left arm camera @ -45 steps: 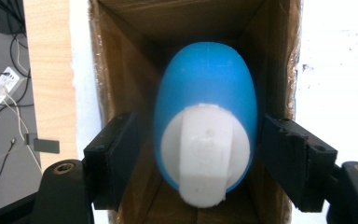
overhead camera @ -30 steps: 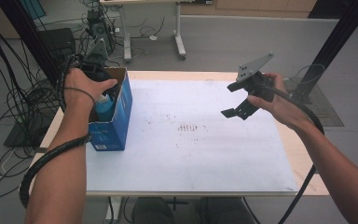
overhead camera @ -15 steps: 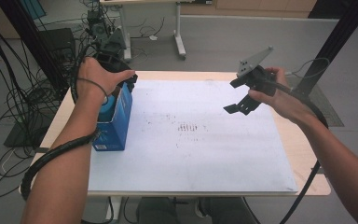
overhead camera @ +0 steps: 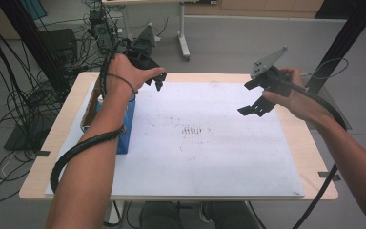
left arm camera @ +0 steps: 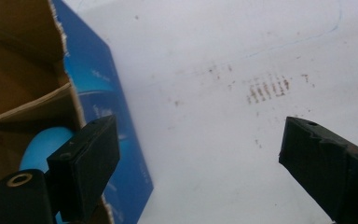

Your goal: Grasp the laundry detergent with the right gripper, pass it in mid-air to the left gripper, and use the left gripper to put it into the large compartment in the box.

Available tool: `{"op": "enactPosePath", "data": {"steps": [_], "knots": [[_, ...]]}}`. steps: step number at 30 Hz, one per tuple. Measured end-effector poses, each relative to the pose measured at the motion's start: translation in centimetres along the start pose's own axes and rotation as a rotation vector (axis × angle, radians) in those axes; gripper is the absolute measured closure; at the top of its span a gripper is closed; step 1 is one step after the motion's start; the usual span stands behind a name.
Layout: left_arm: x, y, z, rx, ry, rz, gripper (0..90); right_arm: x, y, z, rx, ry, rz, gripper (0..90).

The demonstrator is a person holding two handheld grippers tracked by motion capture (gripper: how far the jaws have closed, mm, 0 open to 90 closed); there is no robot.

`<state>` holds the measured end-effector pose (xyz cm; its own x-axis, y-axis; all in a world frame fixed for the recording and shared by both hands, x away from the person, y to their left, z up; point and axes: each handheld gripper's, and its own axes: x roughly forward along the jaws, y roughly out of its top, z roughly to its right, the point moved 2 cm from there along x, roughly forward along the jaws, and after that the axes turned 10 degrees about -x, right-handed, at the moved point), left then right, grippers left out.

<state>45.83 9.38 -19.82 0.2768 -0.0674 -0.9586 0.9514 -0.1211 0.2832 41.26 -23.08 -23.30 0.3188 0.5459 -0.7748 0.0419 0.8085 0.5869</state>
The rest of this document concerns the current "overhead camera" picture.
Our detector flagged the wooden cabinet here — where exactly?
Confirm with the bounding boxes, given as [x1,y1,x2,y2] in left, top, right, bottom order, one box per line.
[184,0,326,19]

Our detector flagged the white desk frame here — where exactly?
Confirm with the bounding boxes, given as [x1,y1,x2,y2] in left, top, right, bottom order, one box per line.
[102,0,192,62]

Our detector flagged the black metal stand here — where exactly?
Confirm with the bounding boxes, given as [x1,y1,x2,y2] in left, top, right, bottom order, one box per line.
[304,0,366,132]

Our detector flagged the black box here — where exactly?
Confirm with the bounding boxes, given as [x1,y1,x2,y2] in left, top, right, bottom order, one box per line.
[39,28,79,65]

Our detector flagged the black hair band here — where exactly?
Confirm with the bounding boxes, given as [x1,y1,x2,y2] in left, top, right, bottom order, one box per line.
[107,73,138,95]

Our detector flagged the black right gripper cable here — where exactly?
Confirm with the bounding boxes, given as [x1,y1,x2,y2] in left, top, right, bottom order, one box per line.
[277,79,348,229]

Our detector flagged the person's right hand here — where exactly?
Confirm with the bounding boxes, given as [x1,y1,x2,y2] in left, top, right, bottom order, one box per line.
[261,67,330,125]

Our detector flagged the white sheet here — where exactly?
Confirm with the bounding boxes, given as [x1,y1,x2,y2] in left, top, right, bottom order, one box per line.
[44,80,305,199]

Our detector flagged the white table leg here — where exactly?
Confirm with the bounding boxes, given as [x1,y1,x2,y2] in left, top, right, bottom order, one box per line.
[104,199,125,225]

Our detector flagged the bundle of black cables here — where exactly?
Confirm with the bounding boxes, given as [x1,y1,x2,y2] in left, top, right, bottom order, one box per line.
[0,0,90,204]

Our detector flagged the black computer tower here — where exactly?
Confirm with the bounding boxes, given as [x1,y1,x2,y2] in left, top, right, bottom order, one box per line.
[88,9,118,54]

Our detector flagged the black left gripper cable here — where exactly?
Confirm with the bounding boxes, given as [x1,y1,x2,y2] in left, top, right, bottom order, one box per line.
[50,37,132,195]

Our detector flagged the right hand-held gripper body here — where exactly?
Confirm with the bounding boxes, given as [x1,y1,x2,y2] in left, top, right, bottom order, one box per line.
[250,46,294,96]

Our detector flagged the person's left hand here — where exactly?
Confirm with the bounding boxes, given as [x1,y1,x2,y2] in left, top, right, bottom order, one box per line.
[105,52,166,98]

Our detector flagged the black metal pole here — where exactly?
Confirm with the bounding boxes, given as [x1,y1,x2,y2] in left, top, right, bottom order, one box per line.
[0,0,72,94]

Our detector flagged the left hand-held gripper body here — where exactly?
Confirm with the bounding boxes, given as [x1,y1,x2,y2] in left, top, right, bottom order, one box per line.
[122,23,161,71]

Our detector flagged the blue cardboard box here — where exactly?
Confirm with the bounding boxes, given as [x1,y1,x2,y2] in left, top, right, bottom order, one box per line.
[80,74,137,156]

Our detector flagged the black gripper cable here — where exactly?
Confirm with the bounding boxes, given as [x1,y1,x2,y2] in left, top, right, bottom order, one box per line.
[277,79,348,229]
[50,37,132,195]

